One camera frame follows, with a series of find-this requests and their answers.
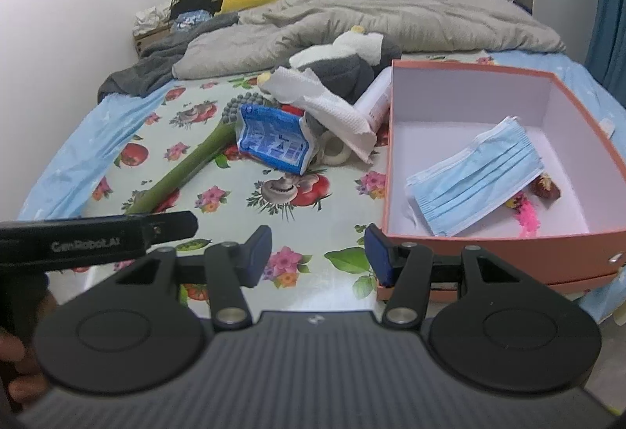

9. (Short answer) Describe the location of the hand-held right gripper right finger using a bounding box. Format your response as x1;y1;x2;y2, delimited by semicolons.
364;224;536;328

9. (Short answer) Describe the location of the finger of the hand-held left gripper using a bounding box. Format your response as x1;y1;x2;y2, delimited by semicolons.
143;210;199;248

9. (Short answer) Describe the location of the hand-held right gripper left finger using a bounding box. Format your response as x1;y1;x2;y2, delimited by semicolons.
100;224;273;329

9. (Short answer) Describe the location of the pink cardboard box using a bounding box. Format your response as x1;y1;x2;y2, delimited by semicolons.
380;59;626;285

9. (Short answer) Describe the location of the blue face mask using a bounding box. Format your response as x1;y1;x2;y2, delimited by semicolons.
405;116;545;237

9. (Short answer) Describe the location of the colourful feathery toy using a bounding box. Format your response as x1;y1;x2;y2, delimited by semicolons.
506;192;541;238

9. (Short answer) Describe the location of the red snack packet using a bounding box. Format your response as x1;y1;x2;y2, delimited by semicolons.
531;172;561;202

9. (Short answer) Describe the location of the person's left hand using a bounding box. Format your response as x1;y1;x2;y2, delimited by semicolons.
0;327;48;405

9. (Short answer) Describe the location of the green massage stick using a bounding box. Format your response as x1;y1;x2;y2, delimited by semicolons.
126;94;267;215

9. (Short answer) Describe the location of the blue wet wipes packet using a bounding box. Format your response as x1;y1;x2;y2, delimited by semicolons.
236;104;312;176

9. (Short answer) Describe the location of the white paper towel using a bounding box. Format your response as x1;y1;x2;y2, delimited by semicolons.
261;66;377;164

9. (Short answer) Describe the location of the white spray can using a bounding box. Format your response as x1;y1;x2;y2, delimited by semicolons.
353;67;393;131

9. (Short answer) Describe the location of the dark grey blanket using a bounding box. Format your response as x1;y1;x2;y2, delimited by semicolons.
98;13;240;104

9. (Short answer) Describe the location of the brown cardboard box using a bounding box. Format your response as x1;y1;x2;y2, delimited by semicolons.
133;25;172;58

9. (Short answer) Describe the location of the grey white penguin plush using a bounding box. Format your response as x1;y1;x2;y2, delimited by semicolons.
257;25;403;104

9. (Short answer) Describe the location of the blue patterned cloth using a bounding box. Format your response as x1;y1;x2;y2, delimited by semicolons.
173;11;213;31

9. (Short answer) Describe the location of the white crumpled cloth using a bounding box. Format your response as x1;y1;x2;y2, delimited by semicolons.
134;4;172;31

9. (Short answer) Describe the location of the black clothing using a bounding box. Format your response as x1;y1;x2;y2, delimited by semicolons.
169;0;223;19

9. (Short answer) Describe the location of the grey duvet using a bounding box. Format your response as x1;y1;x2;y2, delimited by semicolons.
172;0;568;80

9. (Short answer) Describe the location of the blue curtain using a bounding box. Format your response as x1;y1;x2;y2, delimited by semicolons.
584;0;626;107

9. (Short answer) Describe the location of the white ring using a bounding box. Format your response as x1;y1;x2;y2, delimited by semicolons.
320;133;350;166

